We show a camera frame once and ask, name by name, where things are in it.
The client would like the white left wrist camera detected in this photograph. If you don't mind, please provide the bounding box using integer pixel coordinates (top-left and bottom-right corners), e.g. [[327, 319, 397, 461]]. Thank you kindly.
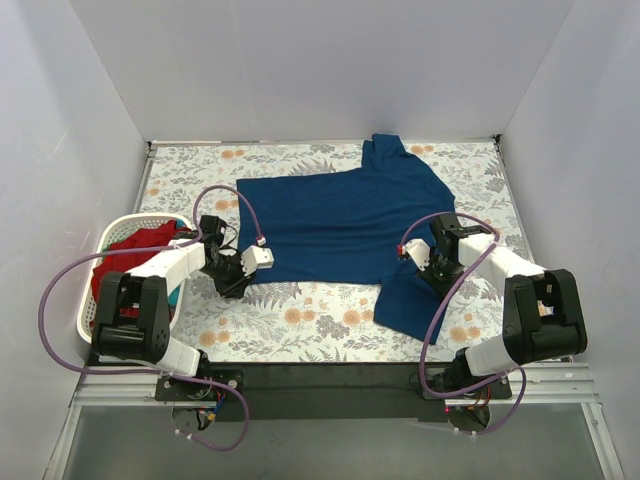
[[241, 245, 275, 275]]

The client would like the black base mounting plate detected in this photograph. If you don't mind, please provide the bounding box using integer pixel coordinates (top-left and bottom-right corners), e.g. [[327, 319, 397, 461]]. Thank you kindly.
[[153, 363, 514, 426]]

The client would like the aluminium frame rail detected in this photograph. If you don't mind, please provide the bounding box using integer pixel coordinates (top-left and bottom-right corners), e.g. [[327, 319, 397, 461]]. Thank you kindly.
[[72, 362, 600, 406]]

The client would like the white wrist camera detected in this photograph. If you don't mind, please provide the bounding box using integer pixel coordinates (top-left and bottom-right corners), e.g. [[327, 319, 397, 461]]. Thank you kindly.
[[241, 245, 275, 275], [399, 238, 431, 272]]

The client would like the dark blue t shirt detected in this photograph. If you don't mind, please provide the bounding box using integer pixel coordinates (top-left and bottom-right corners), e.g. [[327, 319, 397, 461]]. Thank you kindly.
[[236, 134, 455, 341]]

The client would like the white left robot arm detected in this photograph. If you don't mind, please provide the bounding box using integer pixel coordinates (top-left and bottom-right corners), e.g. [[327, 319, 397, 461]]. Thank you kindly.
[[91, 215, 272, 400]]

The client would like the floral patterned table cloth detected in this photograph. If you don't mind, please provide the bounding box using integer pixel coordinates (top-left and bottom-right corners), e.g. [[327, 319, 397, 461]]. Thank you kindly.
[[138, 141, 531, 362]]

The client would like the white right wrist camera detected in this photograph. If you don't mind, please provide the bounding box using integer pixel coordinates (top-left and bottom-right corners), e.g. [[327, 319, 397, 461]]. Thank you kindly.
[[399, 238, 431, 272]]

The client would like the teal t shirt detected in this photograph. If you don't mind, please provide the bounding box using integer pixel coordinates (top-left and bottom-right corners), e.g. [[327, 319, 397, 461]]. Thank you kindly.
[[102, 244, 182, 309]]

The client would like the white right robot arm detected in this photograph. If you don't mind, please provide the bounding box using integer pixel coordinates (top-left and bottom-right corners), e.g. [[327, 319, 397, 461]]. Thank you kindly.
[[398, 212, 588, 399]]

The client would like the red t shirt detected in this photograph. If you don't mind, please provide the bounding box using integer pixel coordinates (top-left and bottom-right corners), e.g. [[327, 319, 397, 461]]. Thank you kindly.
[[91, 220, 189, 302]]

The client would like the white plastic laundry basket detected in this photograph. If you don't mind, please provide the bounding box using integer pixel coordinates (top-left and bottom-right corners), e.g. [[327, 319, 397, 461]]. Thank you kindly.
[[76, 212, 194, 344]]

